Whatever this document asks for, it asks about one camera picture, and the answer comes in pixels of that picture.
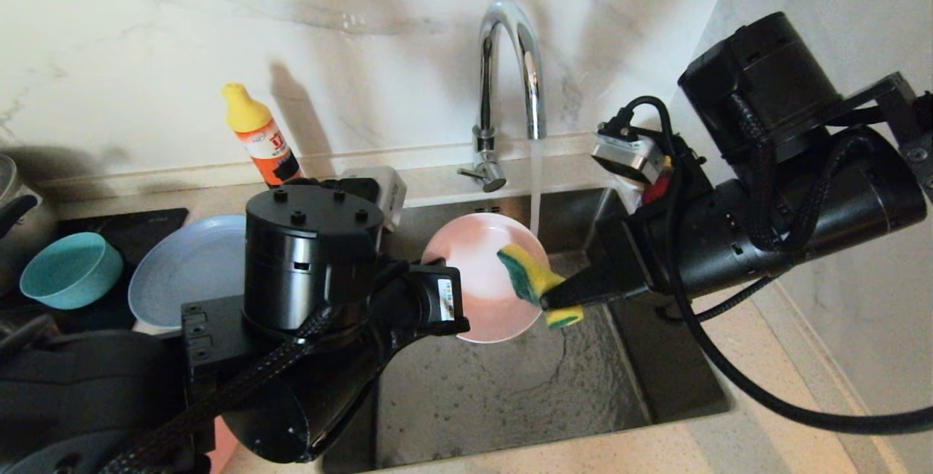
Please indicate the yellow green sponge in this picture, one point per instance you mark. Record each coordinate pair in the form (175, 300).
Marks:
(532, 277)

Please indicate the black glass cooktop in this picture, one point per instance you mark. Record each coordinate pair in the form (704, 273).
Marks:
(146, 230)

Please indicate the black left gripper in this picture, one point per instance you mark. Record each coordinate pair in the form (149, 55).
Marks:
(426, 299)

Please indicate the dish soap bottle yellow cap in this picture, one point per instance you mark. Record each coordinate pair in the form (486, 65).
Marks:
(255, 131)

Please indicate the dark red apple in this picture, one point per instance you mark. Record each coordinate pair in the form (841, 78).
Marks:
(656, 189)

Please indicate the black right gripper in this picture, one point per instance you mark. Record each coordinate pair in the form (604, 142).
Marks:
(645, 251)

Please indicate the chrome gooseneck faucet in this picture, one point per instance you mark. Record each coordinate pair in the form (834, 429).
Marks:
(485, 80)

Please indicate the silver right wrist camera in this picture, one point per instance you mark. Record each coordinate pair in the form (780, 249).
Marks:
(630, 157)

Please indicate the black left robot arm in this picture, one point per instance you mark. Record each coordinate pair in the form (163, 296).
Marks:
(306, 262)

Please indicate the blue plate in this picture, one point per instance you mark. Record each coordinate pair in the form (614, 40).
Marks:
(189, 270)

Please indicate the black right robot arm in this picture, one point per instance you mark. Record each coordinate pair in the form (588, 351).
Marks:
(838, 211)

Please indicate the small light pink plate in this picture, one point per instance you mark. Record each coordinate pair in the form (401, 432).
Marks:
(474, 277)

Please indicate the stainless steel sink basin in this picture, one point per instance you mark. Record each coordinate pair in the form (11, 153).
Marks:
(510, 401)

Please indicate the teal bowl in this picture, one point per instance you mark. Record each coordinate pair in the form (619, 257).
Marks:
(69, 273)

